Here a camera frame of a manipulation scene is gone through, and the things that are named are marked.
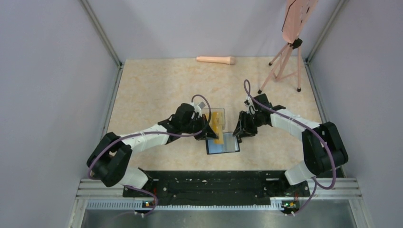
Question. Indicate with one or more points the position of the pink microphone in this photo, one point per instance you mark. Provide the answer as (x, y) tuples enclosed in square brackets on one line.
[(219, 60)]

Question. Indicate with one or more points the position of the pink board on tripod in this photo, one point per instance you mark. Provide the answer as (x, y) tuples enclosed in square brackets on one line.
[(297, 12)]

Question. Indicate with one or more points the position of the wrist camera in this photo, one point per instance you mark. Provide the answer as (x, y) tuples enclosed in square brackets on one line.
[(198, 107), (250, 107)]

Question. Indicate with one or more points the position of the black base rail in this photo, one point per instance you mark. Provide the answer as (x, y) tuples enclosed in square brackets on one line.
[(222, 188)]

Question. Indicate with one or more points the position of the clear plastic card box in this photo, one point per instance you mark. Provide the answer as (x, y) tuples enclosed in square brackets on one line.
[(218, 110)]

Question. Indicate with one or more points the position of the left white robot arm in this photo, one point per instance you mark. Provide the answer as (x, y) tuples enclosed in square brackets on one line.
[(109, 162)]

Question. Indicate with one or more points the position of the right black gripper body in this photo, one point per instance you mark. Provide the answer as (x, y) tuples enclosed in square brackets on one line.
[(254, 120)]

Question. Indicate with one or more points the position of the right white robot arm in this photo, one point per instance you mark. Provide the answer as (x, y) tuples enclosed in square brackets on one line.
[(323, 148)]

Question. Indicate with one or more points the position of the pink tripod stand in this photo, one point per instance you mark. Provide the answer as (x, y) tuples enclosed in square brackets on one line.
[(280, 61)]

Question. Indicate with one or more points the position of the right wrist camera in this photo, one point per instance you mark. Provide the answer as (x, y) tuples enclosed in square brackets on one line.
[(250, 107)]

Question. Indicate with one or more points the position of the black card holder wallet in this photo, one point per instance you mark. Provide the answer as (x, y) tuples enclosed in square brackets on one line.
[(230, 145)]

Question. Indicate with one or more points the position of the gold credit card stack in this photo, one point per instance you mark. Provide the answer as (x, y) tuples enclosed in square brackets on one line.
[(217, 118)]

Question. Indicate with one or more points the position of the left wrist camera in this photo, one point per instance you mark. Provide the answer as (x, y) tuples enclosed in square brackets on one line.
[(198, 107)]

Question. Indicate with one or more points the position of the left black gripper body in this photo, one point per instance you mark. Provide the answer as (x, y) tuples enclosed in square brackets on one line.
[(193, 126)]

